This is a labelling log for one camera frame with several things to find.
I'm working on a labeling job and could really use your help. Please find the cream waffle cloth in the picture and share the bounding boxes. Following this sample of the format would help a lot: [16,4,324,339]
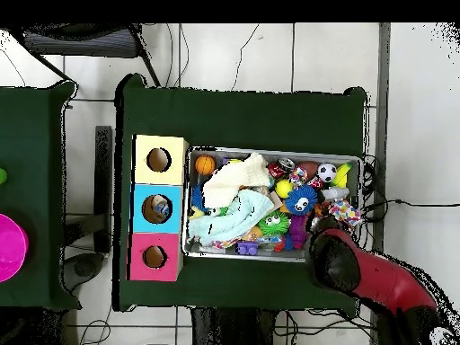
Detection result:
[201,152,272,209]

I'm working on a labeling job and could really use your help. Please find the crushed clear plastic bottle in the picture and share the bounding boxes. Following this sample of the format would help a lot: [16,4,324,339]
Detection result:
[150,198,173,221]

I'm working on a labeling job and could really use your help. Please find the grey crushed bottle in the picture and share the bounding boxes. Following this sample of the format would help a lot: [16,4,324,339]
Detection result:
[320,186,350,202]

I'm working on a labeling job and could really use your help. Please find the wooden box with three holes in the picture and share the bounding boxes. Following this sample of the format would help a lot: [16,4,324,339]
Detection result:
[125,134,190,283]

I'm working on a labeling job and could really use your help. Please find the shallow silver mesh bin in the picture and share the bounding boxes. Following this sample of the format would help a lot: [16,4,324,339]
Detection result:
[181,145,364,265]

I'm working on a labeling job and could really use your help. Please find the mint green waffle cloth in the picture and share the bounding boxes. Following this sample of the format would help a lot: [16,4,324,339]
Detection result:
[187,189,276,247]

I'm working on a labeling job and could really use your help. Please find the blue spiky toy big eyes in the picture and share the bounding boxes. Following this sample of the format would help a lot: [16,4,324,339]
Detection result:
[190,182,210,213]

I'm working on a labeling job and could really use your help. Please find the small orange basketball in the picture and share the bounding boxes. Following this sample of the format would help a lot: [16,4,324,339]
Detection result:
[194,155,217,176]

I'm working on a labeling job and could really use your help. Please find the green spiky toy with eyes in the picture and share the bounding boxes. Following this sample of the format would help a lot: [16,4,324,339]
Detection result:
[257,209,291,236]

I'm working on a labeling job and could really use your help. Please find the dark green table cloth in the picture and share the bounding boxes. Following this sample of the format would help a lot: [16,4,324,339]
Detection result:
[112,73,369,313]
[0,80,82,312]

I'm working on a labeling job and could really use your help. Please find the blue spiky toy small eyes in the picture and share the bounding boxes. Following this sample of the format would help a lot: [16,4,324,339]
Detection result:
[284,184,319,217]

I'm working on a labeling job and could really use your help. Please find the purple knobbly toy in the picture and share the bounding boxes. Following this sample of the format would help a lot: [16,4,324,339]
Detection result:
[288,214,310,251]

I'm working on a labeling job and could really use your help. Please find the small soccer ball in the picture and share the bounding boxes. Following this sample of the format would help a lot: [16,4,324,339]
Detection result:
[316,162,338,183]

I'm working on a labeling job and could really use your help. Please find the polka dot cloth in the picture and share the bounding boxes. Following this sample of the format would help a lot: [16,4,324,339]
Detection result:
[327,199,362,231]

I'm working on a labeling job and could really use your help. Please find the black flat panel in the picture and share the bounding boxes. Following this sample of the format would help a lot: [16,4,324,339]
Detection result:
[93,125,113,254]

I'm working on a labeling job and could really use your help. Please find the grey oval stand base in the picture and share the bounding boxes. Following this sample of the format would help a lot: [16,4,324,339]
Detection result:
[62,252,106,293]

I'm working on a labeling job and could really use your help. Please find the black chair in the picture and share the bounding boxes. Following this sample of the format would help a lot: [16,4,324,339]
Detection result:
[6,22,163,88]

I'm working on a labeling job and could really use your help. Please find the pink round bowl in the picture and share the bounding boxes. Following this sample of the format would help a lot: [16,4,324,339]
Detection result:
[0,213,30,283]

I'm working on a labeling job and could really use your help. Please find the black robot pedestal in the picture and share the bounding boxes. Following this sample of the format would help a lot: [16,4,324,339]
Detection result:
[190,307,279,345]

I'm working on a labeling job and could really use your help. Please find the black cable with plug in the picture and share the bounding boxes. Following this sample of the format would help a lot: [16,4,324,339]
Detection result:
[362,198,460,209]

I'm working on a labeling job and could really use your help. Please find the grey floor cable cover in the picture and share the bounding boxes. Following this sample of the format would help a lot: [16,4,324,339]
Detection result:
[371,22,392,252]

